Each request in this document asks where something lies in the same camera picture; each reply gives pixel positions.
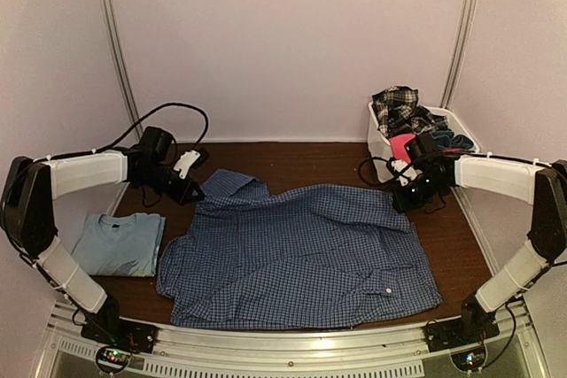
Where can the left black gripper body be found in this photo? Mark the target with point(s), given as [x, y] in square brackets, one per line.
[171, 192]

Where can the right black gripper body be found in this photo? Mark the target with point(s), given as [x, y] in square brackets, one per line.
[416, 198]

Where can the light blue printed t-shirt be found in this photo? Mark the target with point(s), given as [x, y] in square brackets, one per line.
[120, 246]

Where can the blue dotted shirt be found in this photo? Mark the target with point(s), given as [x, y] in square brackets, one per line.
[323, 256]

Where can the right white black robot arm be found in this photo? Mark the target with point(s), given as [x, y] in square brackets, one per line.
[422, 170]

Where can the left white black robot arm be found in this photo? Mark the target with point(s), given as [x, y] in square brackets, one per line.
[32, 185]

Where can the white plastic laundry basket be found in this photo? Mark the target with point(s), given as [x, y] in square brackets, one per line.
[379, 145]

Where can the pink garment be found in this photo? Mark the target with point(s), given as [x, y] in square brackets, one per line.
[398, 147]

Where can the navy blue garment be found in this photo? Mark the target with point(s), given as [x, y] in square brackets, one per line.
[448, 140]

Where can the dark plaid shirt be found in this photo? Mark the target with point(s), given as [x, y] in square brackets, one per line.
[398, 112]

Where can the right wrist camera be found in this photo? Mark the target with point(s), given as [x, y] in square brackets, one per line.
[402, 171]

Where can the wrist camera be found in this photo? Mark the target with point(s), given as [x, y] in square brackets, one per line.
[189, 160]
[402, 171]

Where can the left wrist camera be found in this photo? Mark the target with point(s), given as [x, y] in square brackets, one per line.
[189, 160]

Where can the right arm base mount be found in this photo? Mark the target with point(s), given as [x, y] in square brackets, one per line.
[460, 338]

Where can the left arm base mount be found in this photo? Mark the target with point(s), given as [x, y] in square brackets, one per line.
[118, 350]

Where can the front aluminium frame rail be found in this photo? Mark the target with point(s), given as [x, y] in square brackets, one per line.
[398, 351]

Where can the left aluminium frame post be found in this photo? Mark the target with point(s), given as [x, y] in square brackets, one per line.
[120, 67]

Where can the aluminium frame post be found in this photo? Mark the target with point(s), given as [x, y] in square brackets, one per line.
[120, 67]
[462, 37]

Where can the right aluminium frame post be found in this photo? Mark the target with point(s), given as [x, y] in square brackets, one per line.
[462, 37]

